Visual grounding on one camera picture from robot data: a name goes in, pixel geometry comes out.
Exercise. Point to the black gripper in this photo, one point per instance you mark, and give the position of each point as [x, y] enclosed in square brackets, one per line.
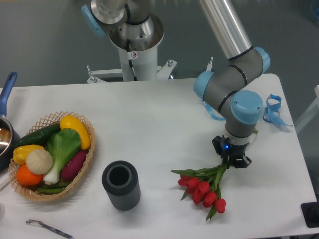
[227, 150]

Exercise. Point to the red tulip bouquet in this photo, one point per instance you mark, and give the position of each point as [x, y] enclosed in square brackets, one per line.
[203, 185]

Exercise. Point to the dark grey ribbed vase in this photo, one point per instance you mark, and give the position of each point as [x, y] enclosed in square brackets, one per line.
[121, 183]

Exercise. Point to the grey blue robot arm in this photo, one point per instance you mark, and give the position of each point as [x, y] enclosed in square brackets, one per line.
[136, 33]

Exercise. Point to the light blue ribbon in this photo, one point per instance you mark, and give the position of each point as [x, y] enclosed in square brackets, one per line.
[271, 112]

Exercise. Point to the black device at edge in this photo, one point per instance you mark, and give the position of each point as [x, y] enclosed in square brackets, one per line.
[311, 214]

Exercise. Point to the purple sweet potato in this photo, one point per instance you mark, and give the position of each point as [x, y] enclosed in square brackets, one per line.
[72, 168]

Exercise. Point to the green bok choy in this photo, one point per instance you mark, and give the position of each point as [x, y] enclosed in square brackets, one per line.
[62, 146]

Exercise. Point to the green pea pods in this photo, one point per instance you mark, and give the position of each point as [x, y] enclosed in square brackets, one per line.
[51, 189]

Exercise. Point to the green cucumber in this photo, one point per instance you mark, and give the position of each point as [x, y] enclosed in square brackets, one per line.
[40, 136]

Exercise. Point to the orange fruit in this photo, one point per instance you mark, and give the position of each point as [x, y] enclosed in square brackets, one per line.
[25, 177]

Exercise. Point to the yellow bell pepper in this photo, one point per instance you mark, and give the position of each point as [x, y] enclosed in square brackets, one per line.
[20, 153]

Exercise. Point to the white frame at right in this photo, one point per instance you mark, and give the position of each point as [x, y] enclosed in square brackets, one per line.
[311, 111]

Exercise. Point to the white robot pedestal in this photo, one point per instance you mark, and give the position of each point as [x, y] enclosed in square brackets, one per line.
[135, 66]

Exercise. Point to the blue handled saucepan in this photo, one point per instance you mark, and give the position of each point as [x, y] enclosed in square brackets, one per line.
[8, 136]

